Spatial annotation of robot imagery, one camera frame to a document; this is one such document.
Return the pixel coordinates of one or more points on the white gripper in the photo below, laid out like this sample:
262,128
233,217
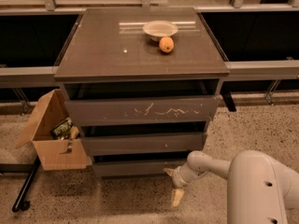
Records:
178,176

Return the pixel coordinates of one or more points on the grey bottom drawer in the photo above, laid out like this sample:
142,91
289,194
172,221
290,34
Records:
135,168

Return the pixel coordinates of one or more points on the grey drawer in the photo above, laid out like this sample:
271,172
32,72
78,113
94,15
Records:
135,168
136,144
142,111

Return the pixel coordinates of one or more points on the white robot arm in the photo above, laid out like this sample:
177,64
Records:
260,190

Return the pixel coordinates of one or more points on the grey middle drawer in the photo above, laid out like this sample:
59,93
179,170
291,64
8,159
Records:
136,144

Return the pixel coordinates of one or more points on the grey drawer cabinet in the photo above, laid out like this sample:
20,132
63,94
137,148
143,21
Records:
110,57

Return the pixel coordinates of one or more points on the grey top drawer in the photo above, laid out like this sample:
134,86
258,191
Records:
142,111

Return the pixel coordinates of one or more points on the open cardboard box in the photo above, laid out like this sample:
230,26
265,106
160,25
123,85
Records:
53,154

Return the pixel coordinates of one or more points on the green snack bag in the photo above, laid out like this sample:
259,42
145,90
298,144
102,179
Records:
62,130

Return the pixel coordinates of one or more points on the orange fruit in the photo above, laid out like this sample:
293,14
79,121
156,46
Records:
166,44

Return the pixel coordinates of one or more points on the white bowl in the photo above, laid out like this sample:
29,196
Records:
156,30

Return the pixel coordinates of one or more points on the black metal floor stand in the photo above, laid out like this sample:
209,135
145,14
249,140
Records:
30,170

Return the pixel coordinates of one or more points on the grey metal railing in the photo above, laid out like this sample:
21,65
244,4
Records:
28,77

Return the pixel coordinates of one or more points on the black bracket behind cabinet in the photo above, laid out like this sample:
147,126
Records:
228,100

